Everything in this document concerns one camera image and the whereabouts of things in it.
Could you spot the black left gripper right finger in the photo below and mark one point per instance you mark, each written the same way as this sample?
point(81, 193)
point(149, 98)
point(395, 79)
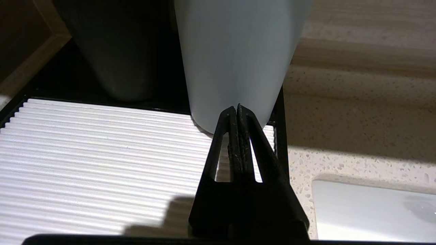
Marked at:
point(272, 207)

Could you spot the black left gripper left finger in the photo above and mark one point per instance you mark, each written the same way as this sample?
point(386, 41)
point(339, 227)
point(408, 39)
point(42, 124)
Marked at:
point(218, 207)

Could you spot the white sink basin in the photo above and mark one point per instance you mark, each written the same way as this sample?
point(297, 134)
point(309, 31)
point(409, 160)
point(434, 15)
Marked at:
point(371, 211)

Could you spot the grey plastic cup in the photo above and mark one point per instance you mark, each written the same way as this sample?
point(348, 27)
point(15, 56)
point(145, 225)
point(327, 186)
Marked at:
point(238, 58)

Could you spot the black box with white lid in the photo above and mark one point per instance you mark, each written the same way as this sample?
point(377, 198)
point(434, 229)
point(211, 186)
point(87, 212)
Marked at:
point(102, 163)

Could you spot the black cup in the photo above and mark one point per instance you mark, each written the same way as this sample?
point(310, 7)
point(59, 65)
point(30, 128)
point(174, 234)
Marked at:
point(119, 51)

